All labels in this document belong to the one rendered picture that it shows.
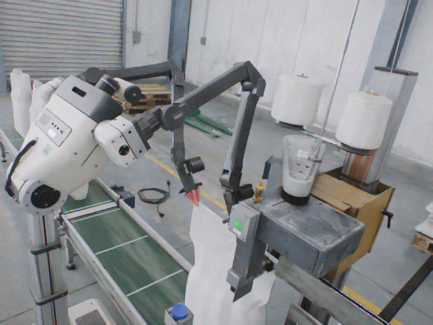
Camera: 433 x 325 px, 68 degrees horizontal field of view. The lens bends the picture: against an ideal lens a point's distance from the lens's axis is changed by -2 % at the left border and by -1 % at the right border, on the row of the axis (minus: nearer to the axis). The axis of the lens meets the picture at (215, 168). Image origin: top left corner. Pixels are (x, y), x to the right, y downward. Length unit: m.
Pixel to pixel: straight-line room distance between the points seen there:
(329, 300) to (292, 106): 0.65
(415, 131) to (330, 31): 2.32
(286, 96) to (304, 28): 5.94
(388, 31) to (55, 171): 5.30
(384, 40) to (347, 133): 4.81
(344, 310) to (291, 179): 0.44
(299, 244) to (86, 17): 8.04
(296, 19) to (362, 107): 6.23
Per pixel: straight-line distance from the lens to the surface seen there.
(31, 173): 1.24
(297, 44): 7.15
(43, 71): 8.40
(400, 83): 1.26
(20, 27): 8.21
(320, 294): 1.18
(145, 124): 1.04
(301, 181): 1.03
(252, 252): 1.07
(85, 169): 1.19
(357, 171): 1.35
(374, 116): 1.08
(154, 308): 1.94
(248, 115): 1.27
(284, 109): 1.19
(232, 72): 1.23
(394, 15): 5.86
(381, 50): 5.86
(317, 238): 0.93
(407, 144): 6.22
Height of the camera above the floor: 1.82
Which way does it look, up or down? 24 degrees down
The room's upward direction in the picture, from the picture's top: 8 degrees clockwise
